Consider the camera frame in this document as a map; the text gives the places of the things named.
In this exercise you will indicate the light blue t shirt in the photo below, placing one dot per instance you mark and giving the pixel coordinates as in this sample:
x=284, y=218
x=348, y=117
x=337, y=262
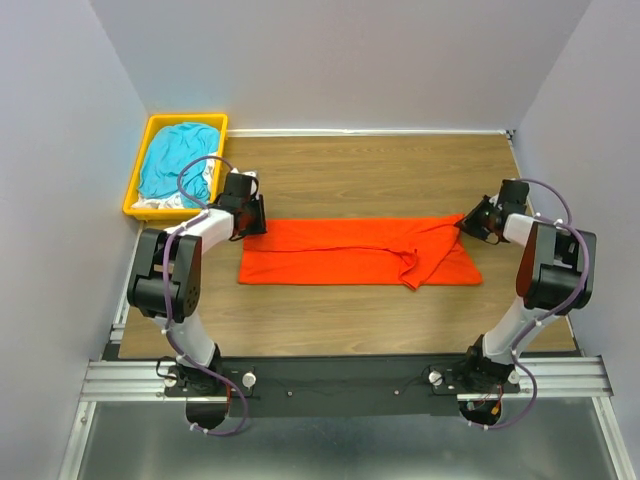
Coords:
x=186, y=140

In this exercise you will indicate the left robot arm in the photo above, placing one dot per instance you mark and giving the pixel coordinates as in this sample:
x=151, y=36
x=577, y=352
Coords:
x=165, y=279

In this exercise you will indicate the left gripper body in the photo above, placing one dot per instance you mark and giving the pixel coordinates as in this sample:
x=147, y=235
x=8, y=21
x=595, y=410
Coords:
x=255, y=216

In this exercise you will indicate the white t shirt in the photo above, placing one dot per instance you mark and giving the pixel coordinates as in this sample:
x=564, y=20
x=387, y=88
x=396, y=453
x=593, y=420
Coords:
x=177, y=184

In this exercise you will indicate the yellow plastic bin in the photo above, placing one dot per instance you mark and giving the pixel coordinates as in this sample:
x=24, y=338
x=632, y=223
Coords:
x=153, y=125

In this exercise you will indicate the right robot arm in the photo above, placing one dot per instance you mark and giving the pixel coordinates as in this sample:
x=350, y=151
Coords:
x=555, y=276

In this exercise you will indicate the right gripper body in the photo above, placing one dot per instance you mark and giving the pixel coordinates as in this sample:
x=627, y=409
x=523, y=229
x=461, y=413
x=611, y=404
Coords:
x=476, y=220

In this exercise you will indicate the aluminium frame rail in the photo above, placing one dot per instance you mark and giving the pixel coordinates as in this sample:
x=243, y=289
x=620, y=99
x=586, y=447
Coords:
x=559, y=425

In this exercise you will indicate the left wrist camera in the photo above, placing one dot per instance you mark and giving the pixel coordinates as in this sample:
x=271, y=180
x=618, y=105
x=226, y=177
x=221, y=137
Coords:
x=252, y=173

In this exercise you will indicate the orange t shirt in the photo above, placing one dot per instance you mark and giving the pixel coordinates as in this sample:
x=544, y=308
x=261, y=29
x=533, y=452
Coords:
x=411, y=252

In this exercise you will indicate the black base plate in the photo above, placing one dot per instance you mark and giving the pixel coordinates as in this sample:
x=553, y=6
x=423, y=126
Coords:
x=338, y=386

